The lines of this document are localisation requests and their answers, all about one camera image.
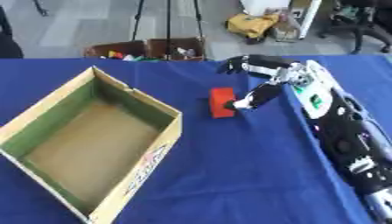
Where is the small cardboard box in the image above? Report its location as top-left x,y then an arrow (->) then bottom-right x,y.
268,11 -> 304,42

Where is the yellow bag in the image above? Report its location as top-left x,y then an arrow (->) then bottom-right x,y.
225,12 -> 282,45

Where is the white board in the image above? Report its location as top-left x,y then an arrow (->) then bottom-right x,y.
237,0 -> 325,40

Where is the black office chair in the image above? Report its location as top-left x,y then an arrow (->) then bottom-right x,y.
317,0 -> 392,55

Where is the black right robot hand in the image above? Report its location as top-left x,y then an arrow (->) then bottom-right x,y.
214,53 -> 300,111

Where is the black tripod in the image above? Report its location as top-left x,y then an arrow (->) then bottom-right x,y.
129,0 -> 207,60

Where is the tan cardboard box green inside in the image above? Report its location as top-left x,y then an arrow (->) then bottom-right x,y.
0,66 -> 184,224

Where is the red rectangular block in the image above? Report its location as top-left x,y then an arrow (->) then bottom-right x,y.
208,87 -> 239,119

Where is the brown cardboard box with toys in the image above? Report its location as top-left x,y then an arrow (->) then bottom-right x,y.
82,37 -> 208,62

